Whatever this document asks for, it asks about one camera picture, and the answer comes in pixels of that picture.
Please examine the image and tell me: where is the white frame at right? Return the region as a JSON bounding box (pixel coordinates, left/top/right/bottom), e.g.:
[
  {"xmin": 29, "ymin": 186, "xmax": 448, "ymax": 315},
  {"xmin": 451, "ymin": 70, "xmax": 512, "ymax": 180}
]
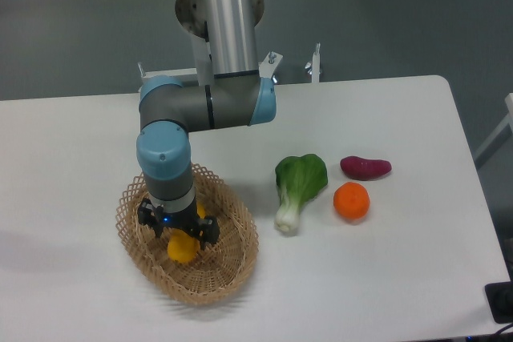
[{"xmin": 473, "ymin": 93, "xmax": 512, "ymax": 170}]

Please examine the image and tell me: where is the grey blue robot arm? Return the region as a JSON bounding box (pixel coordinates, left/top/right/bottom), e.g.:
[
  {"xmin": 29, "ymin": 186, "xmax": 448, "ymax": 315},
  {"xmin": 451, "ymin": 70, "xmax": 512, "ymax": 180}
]
[{"xmin": 136, "ymin": 0, "xmax": 277, "ymax": 246}]

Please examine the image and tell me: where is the green bok choy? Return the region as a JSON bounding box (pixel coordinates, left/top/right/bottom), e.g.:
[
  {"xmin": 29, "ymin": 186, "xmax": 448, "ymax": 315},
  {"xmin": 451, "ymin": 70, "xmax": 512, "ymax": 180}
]
[{"xmin": 275, "ymin": 154, "xmax": 328, "ymax": 235}]

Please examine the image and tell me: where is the white metal base frame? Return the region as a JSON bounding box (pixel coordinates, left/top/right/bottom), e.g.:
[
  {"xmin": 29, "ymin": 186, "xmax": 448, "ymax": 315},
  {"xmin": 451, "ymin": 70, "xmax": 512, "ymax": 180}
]
[{"xmin": 138, "ymin": 42, "xmax": 322, "ymax": 85}]

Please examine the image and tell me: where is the purple sweet potato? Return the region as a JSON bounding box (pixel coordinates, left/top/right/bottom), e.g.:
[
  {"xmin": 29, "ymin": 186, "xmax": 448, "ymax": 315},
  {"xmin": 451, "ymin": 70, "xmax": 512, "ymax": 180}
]
[{"xmin": 340, "ymin": 156, "xmax": 392, "ymax": 181}]

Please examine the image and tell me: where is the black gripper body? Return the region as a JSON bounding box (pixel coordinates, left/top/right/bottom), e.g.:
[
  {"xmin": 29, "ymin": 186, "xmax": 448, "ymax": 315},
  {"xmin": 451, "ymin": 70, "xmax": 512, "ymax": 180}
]
[{"xmin": 151, "ymin": 203, "xmax": 200, "ymax": 238}]

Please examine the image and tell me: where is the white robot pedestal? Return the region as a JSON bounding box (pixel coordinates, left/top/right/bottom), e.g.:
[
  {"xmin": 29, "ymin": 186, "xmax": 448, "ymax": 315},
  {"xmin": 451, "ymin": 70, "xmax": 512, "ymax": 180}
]
[{"xmin": 175, "ymin": 0, "xmax": 265, "ymax": 87}]

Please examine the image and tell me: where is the woven wicker basket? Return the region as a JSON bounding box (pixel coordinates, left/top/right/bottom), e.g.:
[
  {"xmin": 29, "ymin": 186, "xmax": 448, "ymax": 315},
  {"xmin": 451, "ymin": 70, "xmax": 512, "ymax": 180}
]
[{"xmin": 115, "ymin": 163, "xmax": 258, "ymax": 305}]

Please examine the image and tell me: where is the orange tangerine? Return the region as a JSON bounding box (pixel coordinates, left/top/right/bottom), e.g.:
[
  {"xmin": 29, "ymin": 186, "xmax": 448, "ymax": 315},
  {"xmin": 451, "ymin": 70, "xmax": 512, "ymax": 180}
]
[{"xmin": 333, "ymin": 182, "xmax": 370, "ymax": 220}]

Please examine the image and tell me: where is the black device at table edge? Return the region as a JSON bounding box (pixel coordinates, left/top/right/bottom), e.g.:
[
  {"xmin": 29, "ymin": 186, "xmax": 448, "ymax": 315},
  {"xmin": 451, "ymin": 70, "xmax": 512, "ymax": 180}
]
[{"xmin": 484, "ymin": 281, "xmax": 512, "ymax": 324}]

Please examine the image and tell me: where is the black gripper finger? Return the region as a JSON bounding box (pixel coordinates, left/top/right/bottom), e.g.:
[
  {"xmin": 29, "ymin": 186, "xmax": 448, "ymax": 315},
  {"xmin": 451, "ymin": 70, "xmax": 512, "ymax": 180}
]
[
  {"xmin": 137, "ymin": 198, "xmax": 164, "ymax": 238},
  {"xmin": 196, "ymin": 215, "xmax": 220, "ymax": 250}
]

